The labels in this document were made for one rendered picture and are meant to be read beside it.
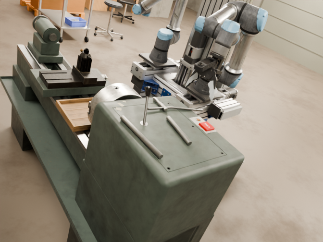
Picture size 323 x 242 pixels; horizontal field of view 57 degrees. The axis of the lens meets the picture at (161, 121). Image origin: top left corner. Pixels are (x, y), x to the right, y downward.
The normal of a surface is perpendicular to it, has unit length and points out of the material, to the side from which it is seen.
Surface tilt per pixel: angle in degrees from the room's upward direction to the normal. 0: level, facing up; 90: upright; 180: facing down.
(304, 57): 90
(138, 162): 90
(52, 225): 0
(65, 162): 0
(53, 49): 90
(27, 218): 0
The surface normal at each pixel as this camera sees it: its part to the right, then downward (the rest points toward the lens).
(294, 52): -0.70, 0.19
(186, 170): 0.28, -0.81
